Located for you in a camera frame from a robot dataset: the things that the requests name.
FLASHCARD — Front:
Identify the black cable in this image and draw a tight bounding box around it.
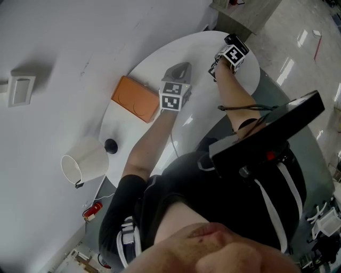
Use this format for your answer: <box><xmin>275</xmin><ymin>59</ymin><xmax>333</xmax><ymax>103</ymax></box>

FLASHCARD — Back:
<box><xmin>217</xmin><ymin>104</ymin><xmax>280</xmax><ymax>112</ymax></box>

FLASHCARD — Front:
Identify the white round table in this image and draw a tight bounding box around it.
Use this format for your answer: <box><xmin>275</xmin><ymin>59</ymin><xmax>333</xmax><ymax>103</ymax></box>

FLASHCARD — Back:
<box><xmin>99</xmin><ymin>30</ymin><xmax>261</xmax><ymax>189</ymax></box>

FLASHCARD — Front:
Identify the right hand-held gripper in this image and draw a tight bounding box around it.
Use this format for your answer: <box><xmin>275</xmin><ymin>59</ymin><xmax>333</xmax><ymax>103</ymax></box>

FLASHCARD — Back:
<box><xmin>208</xmin><ymin>34</ymin><xmax>250</xmax><ymax>82</ymax></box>

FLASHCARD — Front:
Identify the beige wooden cabinet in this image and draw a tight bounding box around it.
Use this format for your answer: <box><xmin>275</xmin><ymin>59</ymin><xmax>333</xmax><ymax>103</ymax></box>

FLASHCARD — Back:
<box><xmin>209</xmin><ymin>0</ymin><xmax>283</xmax><ymax>41</ymax></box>

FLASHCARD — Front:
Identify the person's right forearm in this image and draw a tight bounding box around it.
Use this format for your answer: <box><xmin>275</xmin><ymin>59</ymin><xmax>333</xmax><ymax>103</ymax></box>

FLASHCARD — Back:
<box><xmin>214</xmin><ymin>59</ymin><xmax>262</xmax><ymax>135</ymax></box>

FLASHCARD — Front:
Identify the white shade table lamp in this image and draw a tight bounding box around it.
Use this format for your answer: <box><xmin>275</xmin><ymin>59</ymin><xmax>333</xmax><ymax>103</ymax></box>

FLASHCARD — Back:
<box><xmin>60</xmin><ymin>136</ymin><xmax>119</xmax><ymax>189</ymax></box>

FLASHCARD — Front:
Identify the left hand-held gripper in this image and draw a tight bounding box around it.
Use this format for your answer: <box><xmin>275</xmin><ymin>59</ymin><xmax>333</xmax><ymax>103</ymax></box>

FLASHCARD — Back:
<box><xmin>159</xmin><ymin>81</ymin><xmax>193</xmax><ymax>113</ymax></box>

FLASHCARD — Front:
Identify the orange leather box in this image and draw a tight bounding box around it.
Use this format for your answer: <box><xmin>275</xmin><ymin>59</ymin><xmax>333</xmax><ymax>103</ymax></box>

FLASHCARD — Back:
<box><xmin>111</xmin><ymin>75</ymin><xmax>161</xmax><ymax>124</ymax></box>

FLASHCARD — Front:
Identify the person's black shirt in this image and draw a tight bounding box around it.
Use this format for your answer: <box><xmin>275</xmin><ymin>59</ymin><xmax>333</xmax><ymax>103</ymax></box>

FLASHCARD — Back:
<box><xmin>98</xmin><ymin>136</ymin><xmax>307</xmax><ymax>269</ymax></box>

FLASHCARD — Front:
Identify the person's face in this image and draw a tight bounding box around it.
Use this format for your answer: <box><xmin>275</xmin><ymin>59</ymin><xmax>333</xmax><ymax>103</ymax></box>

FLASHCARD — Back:
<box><xmin>125</xmin><ymin>222</ymin><xmax>303</xmax><ymax>273</ymax></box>

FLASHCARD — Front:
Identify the red fire extinguisher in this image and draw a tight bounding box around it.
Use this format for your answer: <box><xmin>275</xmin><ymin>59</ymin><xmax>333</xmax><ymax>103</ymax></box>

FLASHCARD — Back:
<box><xmin>83</xmin><ymin>201</ymin><xmax>103</xmax><ymax>222</ymax></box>

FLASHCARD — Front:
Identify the white chair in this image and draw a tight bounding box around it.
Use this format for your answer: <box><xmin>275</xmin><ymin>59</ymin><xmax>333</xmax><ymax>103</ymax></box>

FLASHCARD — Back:
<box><xmin>306</xmin><ymin>202</ymin><xmax>341</xmax><ymax>238</ymax></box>

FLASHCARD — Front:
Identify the person's left forearm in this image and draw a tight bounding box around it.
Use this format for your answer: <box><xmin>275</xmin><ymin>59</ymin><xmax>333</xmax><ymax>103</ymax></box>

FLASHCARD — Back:
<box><xmin>123</xmin><ymin>108</ymin><xmax>182</xmax><ymax>178</ymax></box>

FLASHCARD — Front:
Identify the white wall switch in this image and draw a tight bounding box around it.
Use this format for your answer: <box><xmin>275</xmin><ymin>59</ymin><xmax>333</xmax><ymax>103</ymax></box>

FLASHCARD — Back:
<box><xmin>7</xmin><ymin>76</ymin><xmax>37</xmax><ymax>108</ymax></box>

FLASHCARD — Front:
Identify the black chest-mounted device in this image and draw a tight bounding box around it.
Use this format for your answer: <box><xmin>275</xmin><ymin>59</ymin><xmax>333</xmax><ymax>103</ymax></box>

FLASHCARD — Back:
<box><xmin>208</xmin><ymin>90</ymin><xmax>326</xmax><ymax>184</ymax></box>

